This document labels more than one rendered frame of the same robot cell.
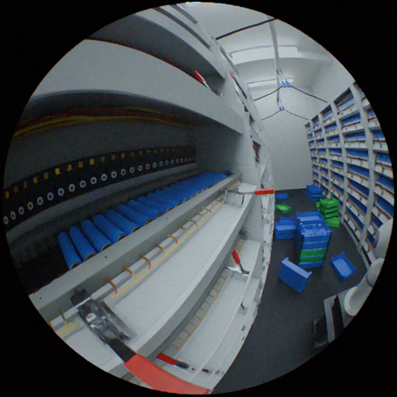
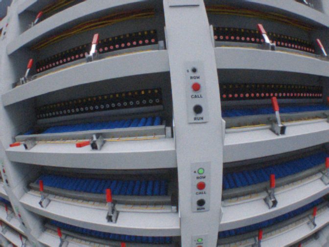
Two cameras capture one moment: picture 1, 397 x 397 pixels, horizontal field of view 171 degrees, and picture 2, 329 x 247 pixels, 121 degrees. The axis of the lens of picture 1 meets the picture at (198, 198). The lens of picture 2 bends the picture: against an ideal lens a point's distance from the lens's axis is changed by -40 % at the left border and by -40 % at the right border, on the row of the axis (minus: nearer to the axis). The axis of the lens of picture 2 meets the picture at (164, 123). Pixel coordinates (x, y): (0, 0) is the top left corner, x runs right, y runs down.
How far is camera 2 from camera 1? 49 cm
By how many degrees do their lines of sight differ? 61
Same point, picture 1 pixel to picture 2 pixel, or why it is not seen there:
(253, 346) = not seen: outside the picture
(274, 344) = not seen: outside the picture
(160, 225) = (55, 134)
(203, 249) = (54, 149)
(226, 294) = (94, 211)
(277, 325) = not seen: outside the picture
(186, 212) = (65, 135)
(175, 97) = (49, 89)
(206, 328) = (68, 206)
